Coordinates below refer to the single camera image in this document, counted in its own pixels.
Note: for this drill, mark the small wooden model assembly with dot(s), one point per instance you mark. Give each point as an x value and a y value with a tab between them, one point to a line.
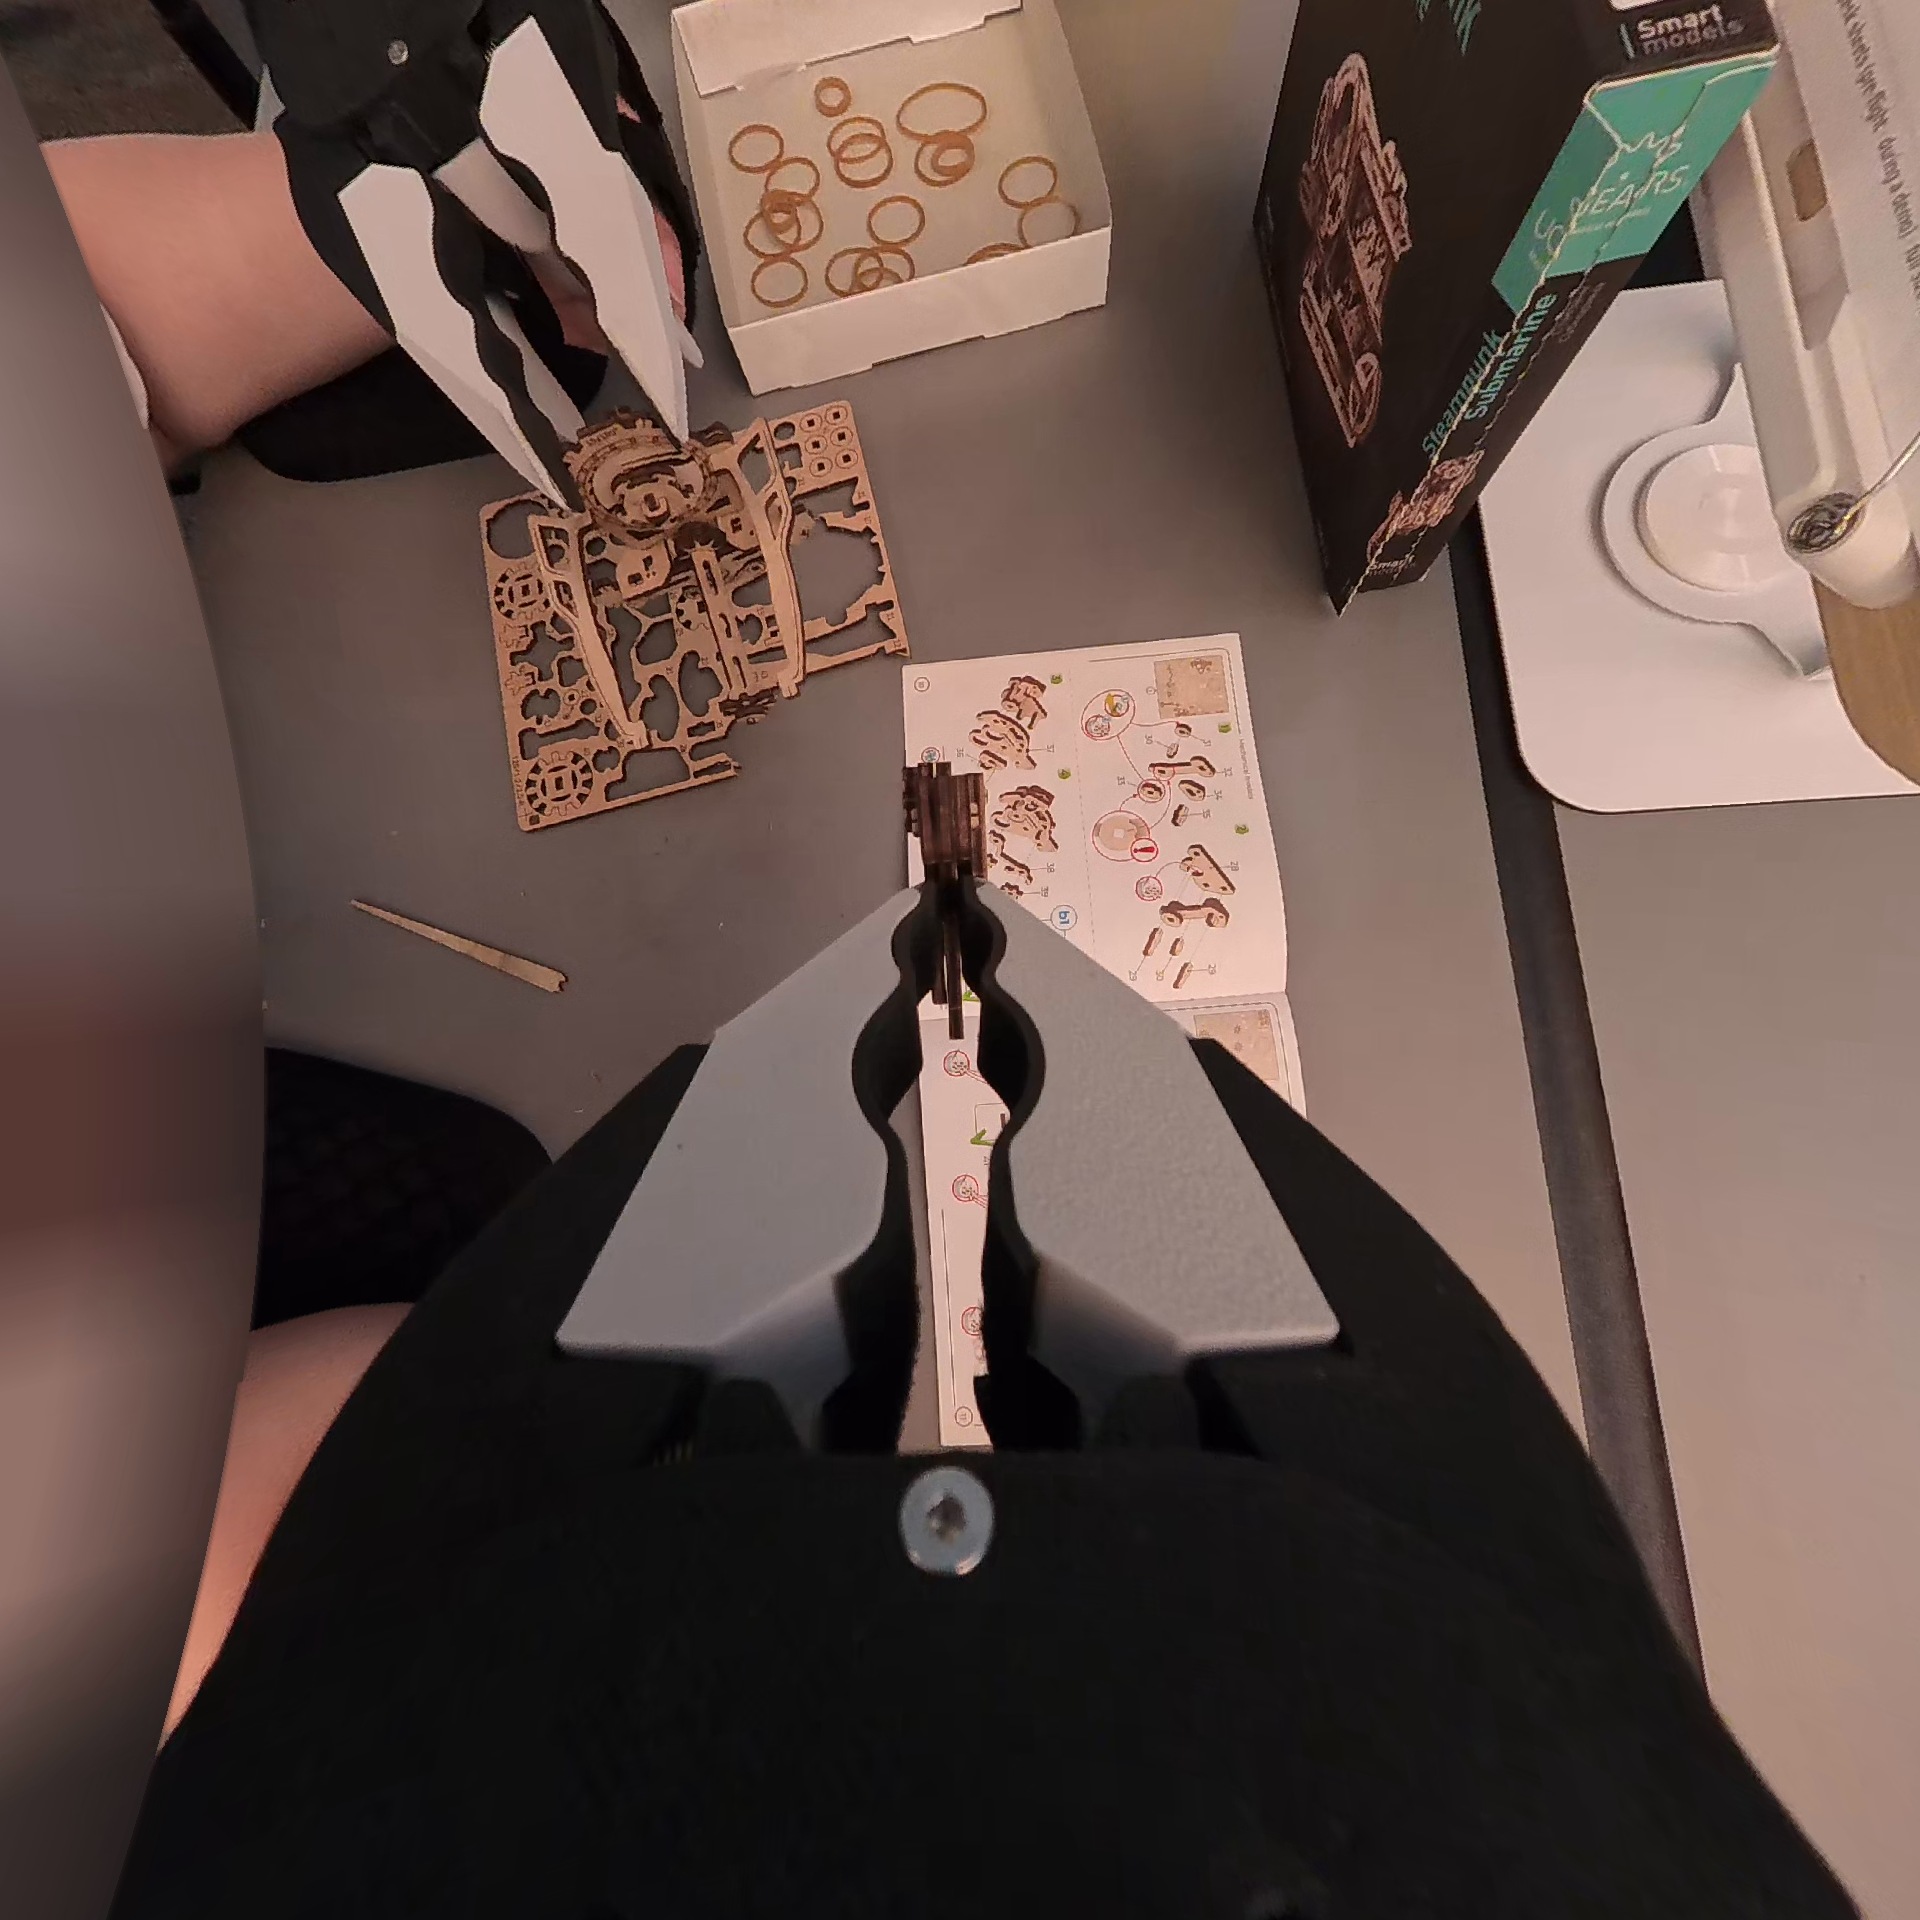
944	819

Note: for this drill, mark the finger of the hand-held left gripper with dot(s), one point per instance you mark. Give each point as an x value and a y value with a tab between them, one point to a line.
600	210
404	271

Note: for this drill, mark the pile of rubber bands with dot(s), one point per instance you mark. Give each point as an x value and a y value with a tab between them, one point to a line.
941	112

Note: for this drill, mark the person's white shirt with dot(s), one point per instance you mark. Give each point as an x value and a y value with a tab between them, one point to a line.
129	375

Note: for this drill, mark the black model kit box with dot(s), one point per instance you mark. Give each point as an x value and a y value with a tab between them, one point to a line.
1394	148

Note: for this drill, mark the person's leg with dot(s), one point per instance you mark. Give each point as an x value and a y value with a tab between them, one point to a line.
283	1425

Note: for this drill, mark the person's left hand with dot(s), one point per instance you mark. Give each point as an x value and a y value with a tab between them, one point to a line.
569	307

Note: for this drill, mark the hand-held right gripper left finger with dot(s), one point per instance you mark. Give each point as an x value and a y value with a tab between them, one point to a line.
721	1201

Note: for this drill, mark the person's left forearm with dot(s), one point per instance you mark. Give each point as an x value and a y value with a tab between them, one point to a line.
225	271

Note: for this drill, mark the black wrist rest pad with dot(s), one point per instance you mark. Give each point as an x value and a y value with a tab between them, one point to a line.
376	434

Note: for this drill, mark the printed instruction sheet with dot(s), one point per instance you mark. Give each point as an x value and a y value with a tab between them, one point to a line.
1874	148

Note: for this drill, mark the white cardboard tray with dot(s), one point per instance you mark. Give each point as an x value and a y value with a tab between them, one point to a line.
931	330

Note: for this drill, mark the punched wooden parts sheet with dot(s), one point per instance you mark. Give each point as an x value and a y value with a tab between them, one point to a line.
555	780

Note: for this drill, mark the thin wooden stick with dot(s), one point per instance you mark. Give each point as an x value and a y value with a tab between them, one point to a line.
450	943

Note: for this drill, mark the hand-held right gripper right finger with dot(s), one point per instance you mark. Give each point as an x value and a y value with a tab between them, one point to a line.
1154	1201

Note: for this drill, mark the paper instruction booklet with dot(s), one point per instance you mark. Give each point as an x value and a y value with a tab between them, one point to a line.
1200	751

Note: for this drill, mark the round wooden gear assembly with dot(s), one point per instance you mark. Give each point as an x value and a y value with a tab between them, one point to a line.
644	480

